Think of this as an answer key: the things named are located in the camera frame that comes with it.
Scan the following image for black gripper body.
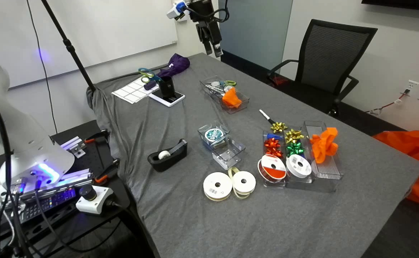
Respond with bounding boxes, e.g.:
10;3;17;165
188;0;220;26

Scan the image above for orange toy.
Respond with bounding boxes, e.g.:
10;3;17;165
220;86;244;111

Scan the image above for clear plastic container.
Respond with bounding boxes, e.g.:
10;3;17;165
198;78;250;114

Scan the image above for purple folded umbrella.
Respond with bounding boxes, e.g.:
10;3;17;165
158;53;191;81

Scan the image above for green and blue scissors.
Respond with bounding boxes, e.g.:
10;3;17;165
138;68;161;91

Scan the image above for white flat box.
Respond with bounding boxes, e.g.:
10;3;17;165
148;89;187;109

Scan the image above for white paper sheet with grid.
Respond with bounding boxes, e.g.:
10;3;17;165
111;76;161;106

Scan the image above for black and white pen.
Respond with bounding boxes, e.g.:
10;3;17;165
258;108;276;128

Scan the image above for blue ribbon spool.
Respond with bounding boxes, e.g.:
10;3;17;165
202;126;228;148

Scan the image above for clear box holding blue spool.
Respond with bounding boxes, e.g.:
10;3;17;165
198;124;233;152

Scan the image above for white whiteboard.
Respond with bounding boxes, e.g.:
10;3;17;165
0;0;179;91

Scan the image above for gold gift bow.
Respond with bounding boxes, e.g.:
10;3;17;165
270;121;289;136
284;128;306;145

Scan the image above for empty clear plastic box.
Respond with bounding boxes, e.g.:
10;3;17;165
212;139;247;171

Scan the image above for black mesh office chair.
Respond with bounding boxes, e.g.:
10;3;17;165
266;19;379;118

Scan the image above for red gift bow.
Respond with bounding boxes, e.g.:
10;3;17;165
264;138;284;159

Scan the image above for black tape dispenser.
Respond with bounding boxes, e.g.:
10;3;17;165
146;139;189;174

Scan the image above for green gift bow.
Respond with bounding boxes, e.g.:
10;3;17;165
286;141;306;158

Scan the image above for black tripod pole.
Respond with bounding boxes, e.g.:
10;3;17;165
40;0;96;92

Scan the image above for red ribbon spool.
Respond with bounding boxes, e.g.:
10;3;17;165
255;154;289;184

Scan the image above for white spool loose gold ribbon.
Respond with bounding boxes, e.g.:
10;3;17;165
228;167;258;201

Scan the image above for clear plastic organizer tray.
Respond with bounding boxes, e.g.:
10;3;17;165
257;121;344;194

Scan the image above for grey table cloth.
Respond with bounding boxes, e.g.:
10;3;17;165
85;52;419;258

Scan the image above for white box with black button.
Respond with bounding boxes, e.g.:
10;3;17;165
75;184;115;217

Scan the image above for orange plastic bag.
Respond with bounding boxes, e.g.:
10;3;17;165
373;129;419;210

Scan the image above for black equipment cart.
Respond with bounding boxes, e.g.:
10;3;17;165
0;119;146;258

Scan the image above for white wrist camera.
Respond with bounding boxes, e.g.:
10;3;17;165
165;0;191;22

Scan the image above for orange handled pliers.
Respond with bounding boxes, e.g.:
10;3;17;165
93;158;121;187

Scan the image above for black wall television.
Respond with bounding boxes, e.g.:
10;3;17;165
360;0;419;15

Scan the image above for white wall outlet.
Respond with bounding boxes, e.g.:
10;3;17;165
405;78;419;98

